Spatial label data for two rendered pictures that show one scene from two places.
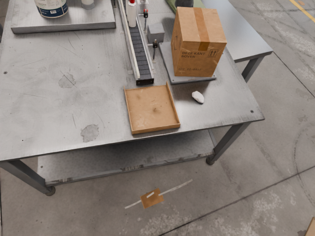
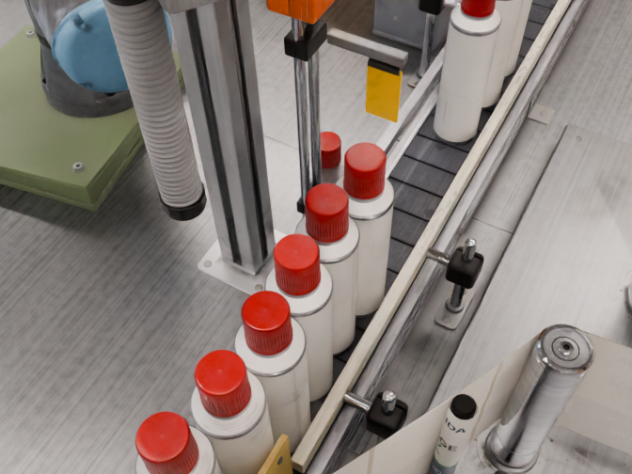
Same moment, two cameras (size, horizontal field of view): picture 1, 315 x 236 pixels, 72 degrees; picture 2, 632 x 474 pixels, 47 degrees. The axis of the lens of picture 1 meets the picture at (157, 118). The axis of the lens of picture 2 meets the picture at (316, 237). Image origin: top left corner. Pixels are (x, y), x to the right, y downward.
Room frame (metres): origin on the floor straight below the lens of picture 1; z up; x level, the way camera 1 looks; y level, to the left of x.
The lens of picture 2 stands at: (1.95, 0.71, 1.50)
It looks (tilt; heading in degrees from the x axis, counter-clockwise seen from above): 53 degrees down; 232
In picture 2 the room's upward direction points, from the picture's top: 2 degrees counter-clockwise
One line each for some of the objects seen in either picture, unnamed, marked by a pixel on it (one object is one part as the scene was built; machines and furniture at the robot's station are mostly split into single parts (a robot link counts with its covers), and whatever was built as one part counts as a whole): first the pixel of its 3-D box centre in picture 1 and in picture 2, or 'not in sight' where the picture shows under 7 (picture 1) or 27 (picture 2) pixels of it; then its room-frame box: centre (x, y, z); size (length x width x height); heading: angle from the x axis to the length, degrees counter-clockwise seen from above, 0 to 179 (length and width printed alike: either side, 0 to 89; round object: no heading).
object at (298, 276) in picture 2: not in sight; (301, 323); (1.77, 0.46, 0.98); 0.05 x 0.05 x 0.20
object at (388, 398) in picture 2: not in sight; (369, 414); (1.76, 0.53, 0.89); 0.06 x 0.03 x 0.12; 111
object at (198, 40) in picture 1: (195, 43); not in sight; (1.11, -0.15, 0.99); 0.30 x 0.24 x 0.27; 11
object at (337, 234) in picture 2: not in sight; (327, 275); (1.73, 0.44, 0.98); 0.05 x 0.05 x 0.20
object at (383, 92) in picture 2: not in sight; (383, 90); (1.62, 0.39, 1.09); 0.03 x 0.01 x 0.06; 111
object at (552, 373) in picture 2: not in sight; (535, 404); (1.68, 0.63, 0.97); 0.05 x 0.05 x 0.19
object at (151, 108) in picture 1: (150, 106); not in sight; (0.69, 0.05, 0.85); 0.30 x 0.26 x 0.04; 21
